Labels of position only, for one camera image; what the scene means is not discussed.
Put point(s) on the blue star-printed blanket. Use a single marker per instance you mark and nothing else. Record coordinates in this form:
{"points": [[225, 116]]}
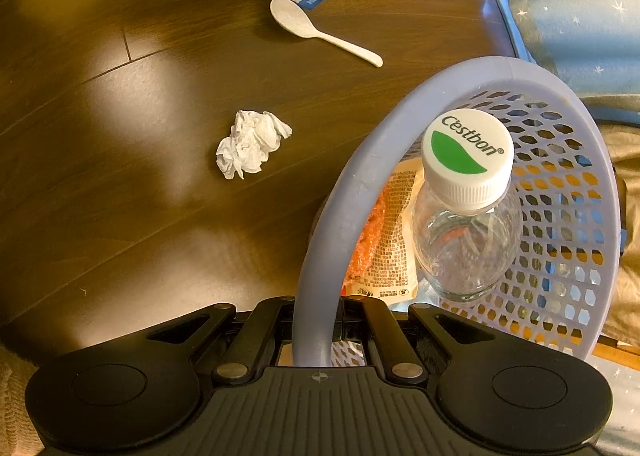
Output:
{"points": [[580, 11]]}

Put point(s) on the lavender perforated plastic basket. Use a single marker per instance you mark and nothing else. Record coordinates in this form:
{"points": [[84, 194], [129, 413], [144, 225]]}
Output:
{"points": [[325, 236]]}

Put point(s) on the wooden frame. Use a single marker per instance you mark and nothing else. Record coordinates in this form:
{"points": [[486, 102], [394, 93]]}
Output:
{"points": [[612, 342]]}

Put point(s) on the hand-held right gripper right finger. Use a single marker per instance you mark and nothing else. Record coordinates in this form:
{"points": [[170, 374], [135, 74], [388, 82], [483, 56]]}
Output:
{"points": [[372, 321]]}

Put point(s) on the clear plastic water bottle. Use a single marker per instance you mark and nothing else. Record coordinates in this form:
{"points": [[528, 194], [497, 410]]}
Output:
{"points": [[467, 236]]}

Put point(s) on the white tissue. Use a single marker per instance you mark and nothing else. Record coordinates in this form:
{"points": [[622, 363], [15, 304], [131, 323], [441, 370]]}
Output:
{"points": [[250, 143]]}

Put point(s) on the white plastic spoon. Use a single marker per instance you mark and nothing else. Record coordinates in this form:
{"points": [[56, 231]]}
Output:
{"points": [[300, 18]]}

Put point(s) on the orange snack packet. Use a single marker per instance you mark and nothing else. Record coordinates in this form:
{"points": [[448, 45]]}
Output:
{"points": [[395, 241]]}

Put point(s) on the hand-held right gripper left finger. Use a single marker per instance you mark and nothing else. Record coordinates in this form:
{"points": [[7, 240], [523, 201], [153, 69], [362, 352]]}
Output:
{"points": [[267, 321]]}

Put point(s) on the beige rug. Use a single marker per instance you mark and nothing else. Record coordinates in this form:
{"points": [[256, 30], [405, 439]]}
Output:
{"points": [[12, 386]]}

